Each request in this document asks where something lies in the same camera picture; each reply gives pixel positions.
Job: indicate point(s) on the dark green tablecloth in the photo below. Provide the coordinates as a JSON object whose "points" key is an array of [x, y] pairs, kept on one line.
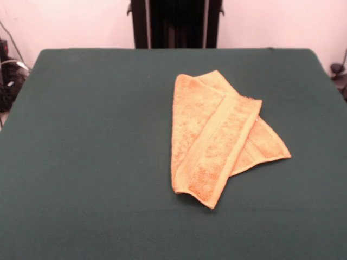
{"points": [[81, 135]]}

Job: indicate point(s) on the black stand base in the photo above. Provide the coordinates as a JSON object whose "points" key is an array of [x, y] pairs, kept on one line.
{"points": [[8, 89], [337, 69]]}

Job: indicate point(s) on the orange terry towel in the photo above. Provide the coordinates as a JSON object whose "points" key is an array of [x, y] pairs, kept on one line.
{"points": [[200, 122]]}

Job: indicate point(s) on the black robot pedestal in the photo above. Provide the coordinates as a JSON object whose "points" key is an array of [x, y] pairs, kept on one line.
{"points": [[176, 24]]}

